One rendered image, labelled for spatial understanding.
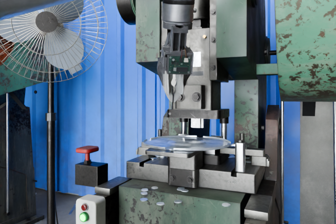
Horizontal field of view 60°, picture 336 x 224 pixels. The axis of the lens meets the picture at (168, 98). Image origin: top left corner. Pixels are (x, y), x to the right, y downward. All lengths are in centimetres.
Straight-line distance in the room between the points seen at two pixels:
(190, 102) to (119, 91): 161
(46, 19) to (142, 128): 128
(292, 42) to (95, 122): 222
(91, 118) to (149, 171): 179
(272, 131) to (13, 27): 126
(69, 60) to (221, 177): 101
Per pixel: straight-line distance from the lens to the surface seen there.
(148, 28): 106
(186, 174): 95
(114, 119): 262
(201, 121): 108
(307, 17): 72
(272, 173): 128
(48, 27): 154
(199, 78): 101
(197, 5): 109
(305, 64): 79
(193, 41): 103
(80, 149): 104
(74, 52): 158
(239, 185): 95
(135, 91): 250
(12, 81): 208
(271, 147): 129
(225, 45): 95
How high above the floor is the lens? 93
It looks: level
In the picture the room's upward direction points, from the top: straight up
